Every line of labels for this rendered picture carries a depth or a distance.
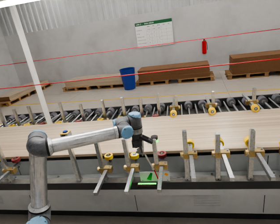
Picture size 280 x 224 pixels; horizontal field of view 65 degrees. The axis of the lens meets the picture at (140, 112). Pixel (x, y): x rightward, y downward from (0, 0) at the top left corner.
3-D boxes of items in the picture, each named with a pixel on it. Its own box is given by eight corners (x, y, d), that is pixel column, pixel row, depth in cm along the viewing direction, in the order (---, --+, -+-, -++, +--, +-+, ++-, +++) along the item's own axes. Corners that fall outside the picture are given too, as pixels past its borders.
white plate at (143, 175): (170, 181, 189) (169, 171, 185) (140, 181, 194) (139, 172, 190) (170, 180, 189) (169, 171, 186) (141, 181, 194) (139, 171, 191)
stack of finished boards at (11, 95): (49, 83, 999) (48, 79, 993) (10, 101, 781) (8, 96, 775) (34, 84, 1017) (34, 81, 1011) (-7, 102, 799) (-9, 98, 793)
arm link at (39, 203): (27, 235, 153) (22, 137, 133) (30, 217, 169) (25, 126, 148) (50, 230, 159) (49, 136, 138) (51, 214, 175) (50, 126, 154)
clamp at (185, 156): (197, 159, 176) (197, 154, 174) (180, 159, 179) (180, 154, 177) (197, 154, 182) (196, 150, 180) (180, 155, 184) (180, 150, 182)
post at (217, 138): (220, 184, 183) (220, 133, 166) (216, 184, 184) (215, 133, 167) (219, 181, 187) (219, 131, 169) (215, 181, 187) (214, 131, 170)
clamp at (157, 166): (167, 169, 185) (167, 164, 183) (152, 170, 187) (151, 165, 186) (167, 165, 190) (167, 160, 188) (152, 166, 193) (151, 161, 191)
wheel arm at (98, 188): (98, 196, 170) (97, 192, 168) (94, 196, 170) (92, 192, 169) (112, 163, 209) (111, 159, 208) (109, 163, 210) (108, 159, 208)
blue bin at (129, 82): (135, 90, 739) (132, 70, 713) (120, 91, 753) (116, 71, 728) (139, 86, 788) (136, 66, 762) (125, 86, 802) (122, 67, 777)
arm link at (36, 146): (21, 147, 123) (134, 124, 144) (24, 138, 134) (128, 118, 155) (26, 165, 127) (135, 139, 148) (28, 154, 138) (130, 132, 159)
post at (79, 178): (80, 182, 205) (68, 140, 189) (76, 182, 206) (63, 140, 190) (82, 178, 209) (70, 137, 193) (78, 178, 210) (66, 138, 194)
